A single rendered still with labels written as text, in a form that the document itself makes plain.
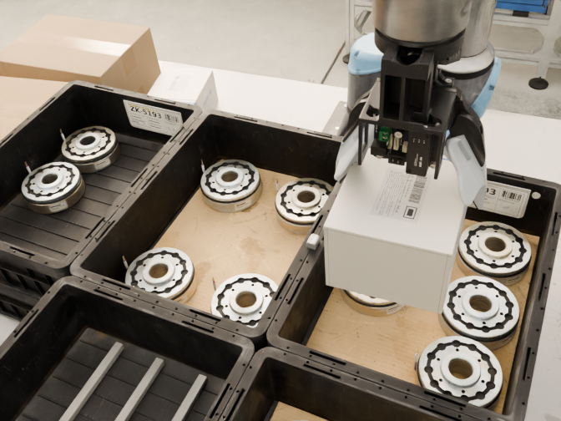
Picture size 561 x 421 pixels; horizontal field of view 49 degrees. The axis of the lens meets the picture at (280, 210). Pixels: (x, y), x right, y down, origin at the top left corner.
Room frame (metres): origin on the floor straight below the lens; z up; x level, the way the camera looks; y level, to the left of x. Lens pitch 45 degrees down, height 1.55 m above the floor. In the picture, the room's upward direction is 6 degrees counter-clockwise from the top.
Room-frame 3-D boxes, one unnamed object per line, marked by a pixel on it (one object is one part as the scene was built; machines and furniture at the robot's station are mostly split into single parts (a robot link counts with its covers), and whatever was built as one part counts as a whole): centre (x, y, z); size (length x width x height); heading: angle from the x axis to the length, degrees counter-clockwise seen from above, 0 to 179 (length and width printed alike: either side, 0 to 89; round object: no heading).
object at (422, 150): (0.43, -0.12, 1.25); 0.09 x 0.08 x 0.12; 154
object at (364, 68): (0.98, -0.22, 0.91); 0.13 x 0.12 x 0.14; 65
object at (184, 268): (0.59, 0.19, 0.86); 0.10 x 0.10 x 0.01
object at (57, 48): (1.33, 0.44, 0.78); 0.30 x 0.22 x 0.16; 65
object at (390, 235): (0.46, -0.14, 1.09); 0.20 x 0.12 x 0.09; 154
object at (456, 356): (0.38, -0.20, 0.86); 0.05 x 0.05 x 0.01
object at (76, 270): (0.66, 0.08, 0.92); 0.40 x 0.30 x 0.02; 151
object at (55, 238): (0.80, 0.34, 0.87); 0.40 x 0.30 x 0.11; 151
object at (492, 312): (0.47, -0.25, 0.86); 0.05 x 0.05 x 0.01
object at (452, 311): (0.47, -0.25, 0.86); 0.10 x 0.10 x 0.01
